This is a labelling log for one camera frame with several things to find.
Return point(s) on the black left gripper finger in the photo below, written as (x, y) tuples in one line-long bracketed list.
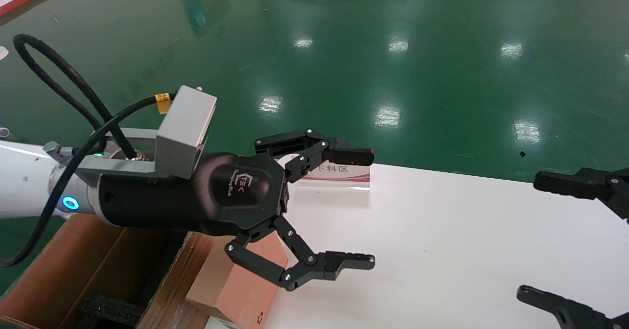
[(314, 266), (314, 147)]

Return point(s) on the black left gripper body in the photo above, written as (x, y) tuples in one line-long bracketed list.
[(162, 201)]

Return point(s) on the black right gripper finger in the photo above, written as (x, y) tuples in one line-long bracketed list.
[(565, 184), (570, 313)]

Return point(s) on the small cardboard box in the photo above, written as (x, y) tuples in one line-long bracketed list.
[(236, 294)]

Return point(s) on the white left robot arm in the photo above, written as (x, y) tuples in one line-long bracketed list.
[(24, 181)]

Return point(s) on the large cardboard box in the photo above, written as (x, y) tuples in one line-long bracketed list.
[(73, 260)]

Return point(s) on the acrylic sign with red stripe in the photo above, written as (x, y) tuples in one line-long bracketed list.
[(346, 174)]

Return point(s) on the black foam insert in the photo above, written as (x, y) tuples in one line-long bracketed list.
[(108, 310)]

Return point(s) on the small white floor object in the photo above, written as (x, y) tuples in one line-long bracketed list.
[(2, 52)]

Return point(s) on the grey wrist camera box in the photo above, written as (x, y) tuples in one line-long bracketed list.
[(184, 127)]

